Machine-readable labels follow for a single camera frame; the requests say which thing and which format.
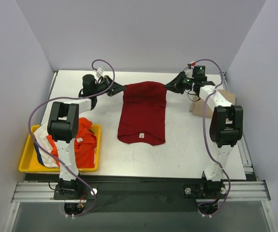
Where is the dark red t shirt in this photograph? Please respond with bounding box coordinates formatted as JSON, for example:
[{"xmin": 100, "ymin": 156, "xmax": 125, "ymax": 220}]
[{"xmin": 117, "ymin": 81, "xmax": 167, "ymax": 146}]

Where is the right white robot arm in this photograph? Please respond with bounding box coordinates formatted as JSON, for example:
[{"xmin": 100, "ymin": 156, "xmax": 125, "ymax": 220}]
[{"xmin": 165, "ymin": 62, "xmax": 243, "ymax": 182}]

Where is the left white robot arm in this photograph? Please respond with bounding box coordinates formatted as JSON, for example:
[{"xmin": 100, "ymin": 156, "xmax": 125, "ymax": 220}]
[{"xmin": 47, "ymin": 74, "xmax": 126, "ymax": 194}]

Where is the folded beige t shirt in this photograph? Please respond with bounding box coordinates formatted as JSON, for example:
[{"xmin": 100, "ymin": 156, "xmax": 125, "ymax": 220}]
[{"xmin": 189, "ymin": 88, "xmax": 236, "ymax": 119}]

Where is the orange t shirt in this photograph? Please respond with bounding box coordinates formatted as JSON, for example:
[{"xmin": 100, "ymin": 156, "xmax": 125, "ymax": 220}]
[{"xmin": 47, "ymin": 117, "xmax": 98, "ymax": 169}]

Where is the white t shirt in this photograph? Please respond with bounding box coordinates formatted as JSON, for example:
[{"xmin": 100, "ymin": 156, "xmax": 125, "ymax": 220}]
[{"xmin": 34, "ymin": 123, "xmax": 58, "ymax": 168}]

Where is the navy blue t shirt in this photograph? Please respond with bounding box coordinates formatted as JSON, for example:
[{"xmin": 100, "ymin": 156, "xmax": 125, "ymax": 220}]
[{"xmin": 34, "ymin": 143, "xmax": 44, "ymax": 166}]

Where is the yellow plastic tray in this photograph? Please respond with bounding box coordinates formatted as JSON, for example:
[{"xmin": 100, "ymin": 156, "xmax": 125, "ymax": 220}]
[{"xmin": 18, "ymin": 124, "xmax": 102, "ymax": 173}]

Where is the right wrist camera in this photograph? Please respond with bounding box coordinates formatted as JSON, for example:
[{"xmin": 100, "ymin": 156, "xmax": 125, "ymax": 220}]
[{"xmin": 187, "ymin": 61, "xmax": 196, "ymax": 69}]

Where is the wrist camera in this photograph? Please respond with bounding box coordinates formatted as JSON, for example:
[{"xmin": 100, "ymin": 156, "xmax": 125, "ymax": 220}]
[
  {"xmin": 187, "ymin": 61, "xmax": 196, "ymax": 69},
  {"xmin": 97, "ymin": 65, "xmax": 105, "ymax": 76}
]

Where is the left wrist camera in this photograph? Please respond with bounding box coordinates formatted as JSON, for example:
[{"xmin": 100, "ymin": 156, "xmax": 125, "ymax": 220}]
[{"xmin": 97, "ymin": 65, "xmax": 105, "ymax": 76}]

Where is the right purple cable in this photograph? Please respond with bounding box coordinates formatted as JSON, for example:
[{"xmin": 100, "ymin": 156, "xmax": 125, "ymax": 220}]
[{"xmin": 192, "ymin": 58, "xmax": 231, "ymax": 216}]

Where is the purple cable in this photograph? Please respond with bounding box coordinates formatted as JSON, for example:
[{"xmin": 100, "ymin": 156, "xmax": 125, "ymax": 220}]
[
  {"xmin": 28, "ymin": 59, "xmax": 117, "ymax": 217},
  {"xmin": 192, "ymin": 58, "xmax": 231, "ymax": 216}
]

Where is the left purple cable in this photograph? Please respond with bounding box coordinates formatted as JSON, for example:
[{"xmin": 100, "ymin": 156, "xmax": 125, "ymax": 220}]
[{"xmin": 28, "ymin": 59, "xmax": 117, "ymax": 217}]

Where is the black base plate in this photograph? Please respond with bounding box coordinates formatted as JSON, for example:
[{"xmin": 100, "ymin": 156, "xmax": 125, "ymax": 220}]
[{"xmin": 50, "ymin": 177, "xmax": 229, "ymax": 216}]

